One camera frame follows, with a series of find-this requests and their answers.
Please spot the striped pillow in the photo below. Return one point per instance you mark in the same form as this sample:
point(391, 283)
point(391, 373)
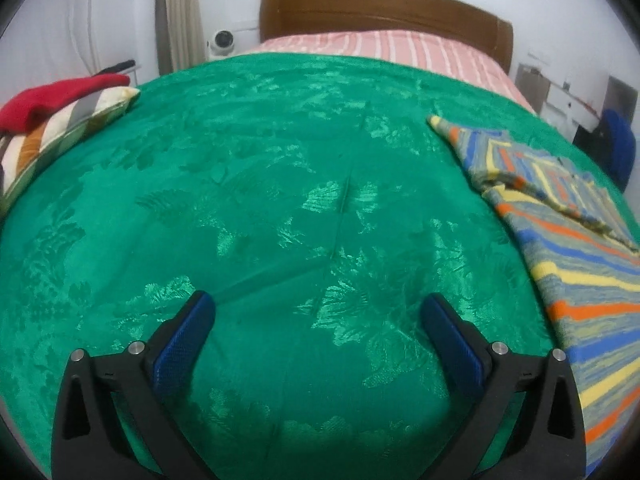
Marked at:
point(62, 132)

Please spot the beige curtain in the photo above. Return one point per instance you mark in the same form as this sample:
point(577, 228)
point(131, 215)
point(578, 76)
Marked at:
point(180, 15)

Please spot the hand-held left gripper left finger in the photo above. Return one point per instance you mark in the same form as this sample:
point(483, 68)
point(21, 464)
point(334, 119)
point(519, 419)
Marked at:
point(182, 342)

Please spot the grey framed panel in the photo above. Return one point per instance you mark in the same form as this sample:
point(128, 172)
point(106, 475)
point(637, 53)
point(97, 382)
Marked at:
point(622, 97)

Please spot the striped knit sweater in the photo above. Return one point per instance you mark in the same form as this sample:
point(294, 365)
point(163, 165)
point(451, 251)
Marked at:
point(590, 280)

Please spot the blue cloth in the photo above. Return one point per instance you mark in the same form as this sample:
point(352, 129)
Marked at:
point(620, 145)

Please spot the white security camera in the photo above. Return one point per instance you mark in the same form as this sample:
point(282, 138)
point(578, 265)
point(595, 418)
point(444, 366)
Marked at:
point(222, 42)

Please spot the pink striped bed sheet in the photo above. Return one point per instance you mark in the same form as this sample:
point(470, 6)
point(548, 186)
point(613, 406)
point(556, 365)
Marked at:
point(400, 47)

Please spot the green patterned blanket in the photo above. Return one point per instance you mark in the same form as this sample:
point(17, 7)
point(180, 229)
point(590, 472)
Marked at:
point(300, 210)

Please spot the white desk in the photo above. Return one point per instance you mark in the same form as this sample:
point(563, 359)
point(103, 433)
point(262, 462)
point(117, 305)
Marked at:
point(560, 102)

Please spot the brown wooden headboard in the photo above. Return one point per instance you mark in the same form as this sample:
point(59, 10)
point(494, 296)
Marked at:
point(375, 10)

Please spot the red cloth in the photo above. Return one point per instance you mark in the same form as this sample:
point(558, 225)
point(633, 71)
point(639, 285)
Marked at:
point(40, 100)

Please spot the black flat device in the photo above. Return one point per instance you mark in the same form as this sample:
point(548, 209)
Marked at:
point(117, 67)

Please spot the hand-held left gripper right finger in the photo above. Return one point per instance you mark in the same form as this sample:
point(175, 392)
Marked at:
point(452, 342)

